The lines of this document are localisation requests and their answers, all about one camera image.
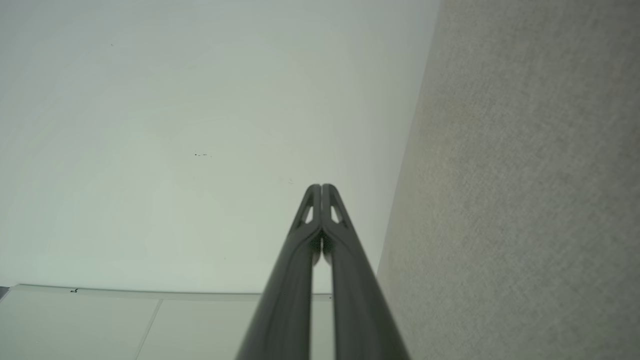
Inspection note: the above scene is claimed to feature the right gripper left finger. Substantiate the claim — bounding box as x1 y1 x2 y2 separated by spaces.
235 184 322 360

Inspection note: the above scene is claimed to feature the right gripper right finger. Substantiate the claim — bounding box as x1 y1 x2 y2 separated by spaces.
321 184 412 360

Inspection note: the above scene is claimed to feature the grey fabric sofa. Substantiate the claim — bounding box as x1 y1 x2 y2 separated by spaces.
376 0 640 360

